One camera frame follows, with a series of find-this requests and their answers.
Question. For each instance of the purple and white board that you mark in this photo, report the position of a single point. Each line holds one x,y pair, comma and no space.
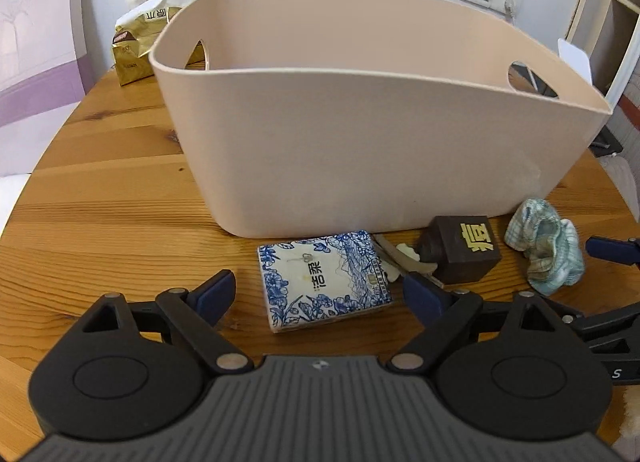
35,42

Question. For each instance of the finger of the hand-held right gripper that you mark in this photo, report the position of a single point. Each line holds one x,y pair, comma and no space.
611,249
600,324

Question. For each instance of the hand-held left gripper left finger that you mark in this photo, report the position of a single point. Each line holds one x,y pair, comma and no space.
216,295

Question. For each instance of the beige plastic basket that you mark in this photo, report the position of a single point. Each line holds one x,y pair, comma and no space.
360,152

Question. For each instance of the brown cube with gold character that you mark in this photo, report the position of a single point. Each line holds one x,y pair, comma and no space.
462,254

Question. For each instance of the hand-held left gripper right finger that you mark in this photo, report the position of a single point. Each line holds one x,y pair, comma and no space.
419,300

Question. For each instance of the green checked cloth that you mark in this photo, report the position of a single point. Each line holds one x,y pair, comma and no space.
547,247

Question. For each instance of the white card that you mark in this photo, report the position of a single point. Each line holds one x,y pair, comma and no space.
575,59

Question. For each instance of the blue floral tissue packet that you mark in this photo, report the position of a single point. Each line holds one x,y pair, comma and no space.
320,282

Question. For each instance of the white plastic hair clip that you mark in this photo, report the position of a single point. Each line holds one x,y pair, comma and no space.
407,253

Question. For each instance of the black device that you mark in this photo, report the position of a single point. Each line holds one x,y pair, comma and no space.
606,144

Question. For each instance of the gold foil packet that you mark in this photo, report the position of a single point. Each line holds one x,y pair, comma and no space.
135,54

